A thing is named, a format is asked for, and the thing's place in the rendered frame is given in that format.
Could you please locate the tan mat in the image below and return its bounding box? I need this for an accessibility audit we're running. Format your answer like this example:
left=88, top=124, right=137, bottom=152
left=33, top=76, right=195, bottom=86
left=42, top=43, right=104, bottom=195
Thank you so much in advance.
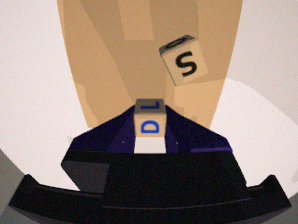
left=57, top=0, right=243, bottom=129

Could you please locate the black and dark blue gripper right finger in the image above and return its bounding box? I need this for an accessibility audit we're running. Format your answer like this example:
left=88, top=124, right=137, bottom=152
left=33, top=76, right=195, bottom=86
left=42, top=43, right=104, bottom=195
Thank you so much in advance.
left=164, top=105, right=233, bottom=153

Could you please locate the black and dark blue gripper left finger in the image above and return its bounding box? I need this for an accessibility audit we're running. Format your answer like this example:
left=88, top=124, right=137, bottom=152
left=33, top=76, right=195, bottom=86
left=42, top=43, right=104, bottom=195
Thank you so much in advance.
left=68, top=105, right=136, bottom=153

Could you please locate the wooden letter block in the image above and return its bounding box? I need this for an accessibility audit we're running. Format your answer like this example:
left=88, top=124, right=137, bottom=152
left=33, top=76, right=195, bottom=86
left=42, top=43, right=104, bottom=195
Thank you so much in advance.
left=134, top=99, right=167, bottom=137
left=159, top=35, right=209, bottom=86

